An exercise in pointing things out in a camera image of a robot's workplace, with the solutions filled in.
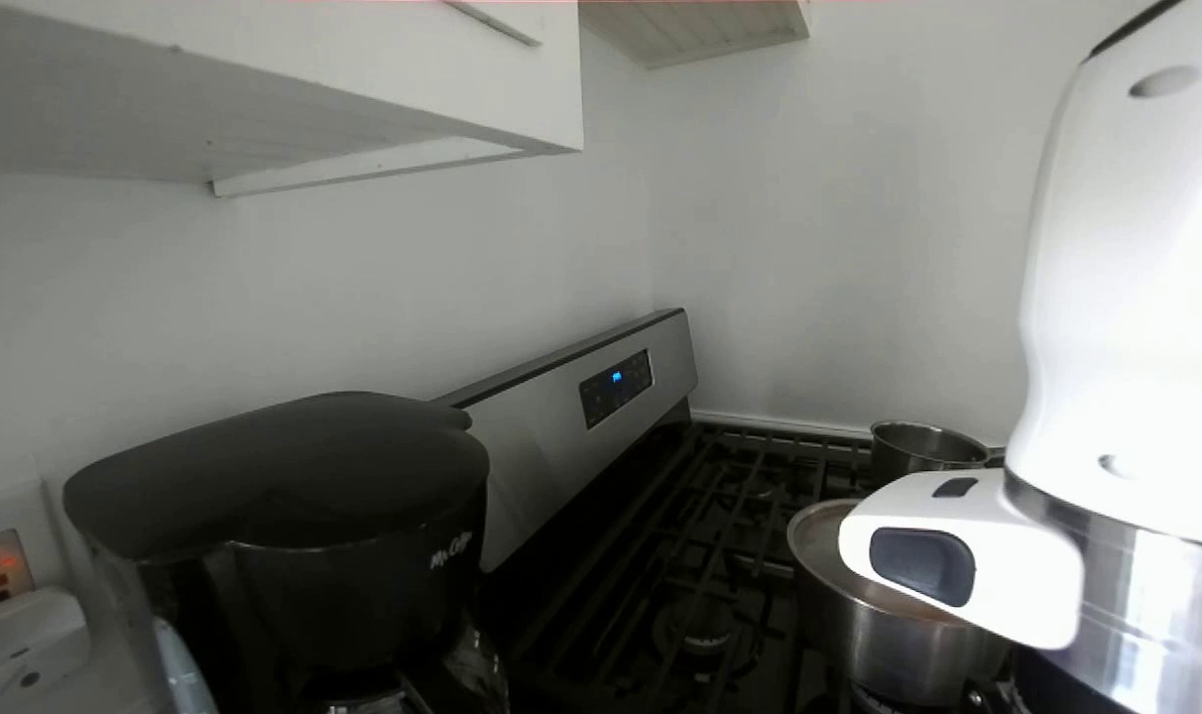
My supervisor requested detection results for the black gas stove steel panel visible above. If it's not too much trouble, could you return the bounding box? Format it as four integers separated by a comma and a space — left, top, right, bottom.
436, 311, 1026, 714

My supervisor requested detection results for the black coffee maker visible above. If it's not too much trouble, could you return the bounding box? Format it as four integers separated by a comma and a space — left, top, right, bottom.
58, 389, 513, 714

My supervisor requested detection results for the small steel saucepan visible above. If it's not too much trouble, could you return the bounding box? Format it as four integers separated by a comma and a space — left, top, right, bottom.
868, 420, 1007, 489

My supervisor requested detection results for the white appliance orange display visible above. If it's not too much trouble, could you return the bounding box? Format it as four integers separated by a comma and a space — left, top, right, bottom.
0, 489, 99, 714

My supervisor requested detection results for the large steel pot long handle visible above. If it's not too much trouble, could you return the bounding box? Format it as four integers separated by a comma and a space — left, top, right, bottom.
784, 497, 1026, 714

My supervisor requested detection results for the white wall cabinet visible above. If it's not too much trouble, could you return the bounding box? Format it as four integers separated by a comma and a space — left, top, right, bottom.
0, 0, 586, 204

